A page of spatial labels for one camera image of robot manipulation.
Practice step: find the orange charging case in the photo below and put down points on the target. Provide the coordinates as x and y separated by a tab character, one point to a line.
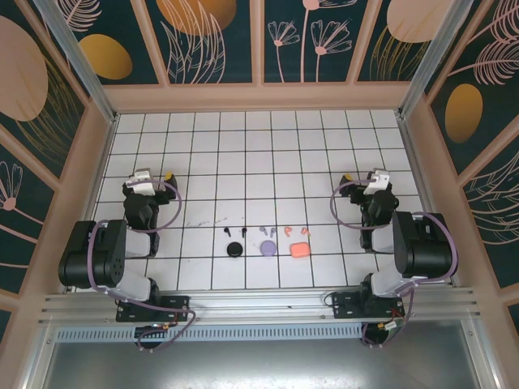
299	249

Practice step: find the black round charging case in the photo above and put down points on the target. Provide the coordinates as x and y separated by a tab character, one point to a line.
235	249

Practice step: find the purple round charging case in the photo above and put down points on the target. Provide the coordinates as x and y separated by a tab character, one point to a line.
268	248

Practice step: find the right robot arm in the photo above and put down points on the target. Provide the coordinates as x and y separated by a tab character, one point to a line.
425	243

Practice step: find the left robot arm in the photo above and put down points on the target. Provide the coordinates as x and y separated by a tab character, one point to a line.
93	251

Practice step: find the grey metal sheet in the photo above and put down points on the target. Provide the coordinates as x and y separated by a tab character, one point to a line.
259	364

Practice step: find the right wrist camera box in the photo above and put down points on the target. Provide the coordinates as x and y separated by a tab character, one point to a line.
377	182

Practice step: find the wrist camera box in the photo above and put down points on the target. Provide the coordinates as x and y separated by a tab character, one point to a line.
142	182
377	182

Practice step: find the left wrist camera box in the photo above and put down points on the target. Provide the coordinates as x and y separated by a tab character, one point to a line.
142	182

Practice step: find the aluminium table side rail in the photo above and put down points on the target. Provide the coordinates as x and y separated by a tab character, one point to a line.
408	142
107	139

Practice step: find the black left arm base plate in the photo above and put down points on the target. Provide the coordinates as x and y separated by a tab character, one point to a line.
178	306

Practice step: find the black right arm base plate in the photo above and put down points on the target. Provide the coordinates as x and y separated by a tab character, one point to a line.
344	306

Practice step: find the aluminium mounting rail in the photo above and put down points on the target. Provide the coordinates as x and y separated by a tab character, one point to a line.
259	304

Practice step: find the aluminium frame post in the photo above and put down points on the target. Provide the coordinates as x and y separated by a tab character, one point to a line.
434	61
77	61

